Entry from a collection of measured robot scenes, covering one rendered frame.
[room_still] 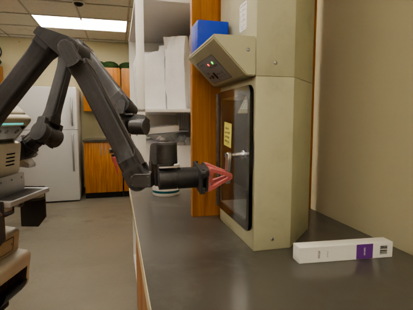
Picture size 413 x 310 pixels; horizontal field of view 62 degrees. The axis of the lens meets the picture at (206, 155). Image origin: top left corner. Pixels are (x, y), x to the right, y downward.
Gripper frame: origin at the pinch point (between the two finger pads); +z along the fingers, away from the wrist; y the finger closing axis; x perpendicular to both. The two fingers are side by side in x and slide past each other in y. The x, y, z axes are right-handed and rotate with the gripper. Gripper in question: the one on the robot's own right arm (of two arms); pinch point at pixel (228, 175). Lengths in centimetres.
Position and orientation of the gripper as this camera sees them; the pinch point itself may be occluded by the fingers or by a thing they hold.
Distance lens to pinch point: 96.7
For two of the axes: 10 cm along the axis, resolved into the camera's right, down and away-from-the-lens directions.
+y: -2.4, -2.6, 9.3
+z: 9.7, -0.4, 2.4
